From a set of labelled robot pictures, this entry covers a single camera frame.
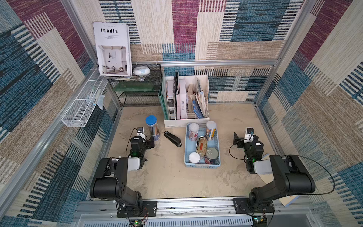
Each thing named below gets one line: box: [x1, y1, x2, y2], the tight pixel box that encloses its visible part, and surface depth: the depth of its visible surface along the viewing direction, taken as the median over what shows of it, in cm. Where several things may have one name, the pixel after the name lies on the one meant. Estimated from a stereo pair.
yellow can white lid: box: [188, 151, 201, 164], surface depth 86 cm
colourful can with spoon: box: [205, 120, 217, 141], surface depth 93 cm
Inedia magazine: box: [93, 21, 133, 77], surface depth 79 cm
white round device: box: [133, 65, 151, 76], surface depth 90 cm
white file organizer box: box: [164, 74, 210, 129], surface depth 102 cm
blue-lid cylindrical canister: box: [145, 114, 161, 141], surface depth 91 cm
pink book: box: [176, 76, 188, 120], surface depth 98 cm
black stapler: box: [163, 130, 182, 148], surface depth 98 cm
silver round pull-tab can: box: [204, 147, 219, 165], surface depth 84 cm
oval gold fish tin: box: [195, 135, 208, 159], surface depth 96 cm
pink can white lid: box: [188, 122, 200, 142], surface depth 95 cm
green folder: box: [157, 76, 170, 121], surface depth 91 cm
